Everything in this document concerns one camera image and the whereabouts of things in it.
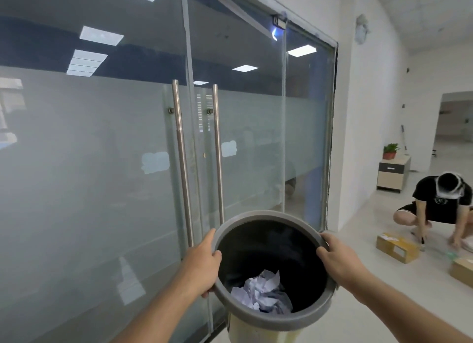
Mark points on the person's left hand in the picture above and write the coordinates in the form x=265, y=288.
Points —
x=199, y=259

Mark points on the person's left forearm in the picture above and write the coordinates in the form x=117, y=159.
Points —
x=159, y=311

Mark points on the glass door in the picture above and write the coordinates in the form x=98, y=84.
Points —
x=92, y=169
x=244, y=106

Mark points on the crumpled white paper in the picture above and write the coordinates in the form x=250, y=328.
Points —
x=260, y=293

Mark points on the cardboard box with label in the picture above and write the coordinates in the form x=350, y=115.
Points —
x=398, y=247

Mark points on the person's right thumb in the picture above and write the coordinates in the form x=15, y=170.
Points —
x=325, y=259

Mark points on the person's left thumb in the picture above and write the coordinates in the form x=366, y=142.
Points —
x=212, y=266

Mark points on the black trash bag liner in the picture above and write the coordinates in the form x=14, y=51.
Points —
x=273, y=254

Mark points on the low wooden cabinet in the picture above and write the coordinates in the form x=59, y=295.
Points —
x=392, y=173

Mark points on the white wall lamp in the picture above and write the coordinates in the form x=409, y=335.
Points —
x=361, y=28

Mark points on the plain cardboard box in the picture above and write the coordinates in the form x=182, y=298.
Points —
x=462, y=272

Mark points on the black door lock device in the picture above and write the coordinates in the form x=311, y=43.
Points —
x=279, y=20

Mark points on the potted green plant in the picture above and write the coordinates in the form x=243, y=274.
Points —
x=390, y=151

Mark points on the person's right hand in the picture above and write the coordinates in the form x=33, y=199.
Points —
x=338, y=259

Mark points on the person's right forearm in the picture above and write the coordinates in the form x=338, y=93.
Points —
x=402, y=307

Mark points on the grey rimmed trash bin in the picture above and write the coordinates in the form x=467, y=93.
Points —
x=275, y=280

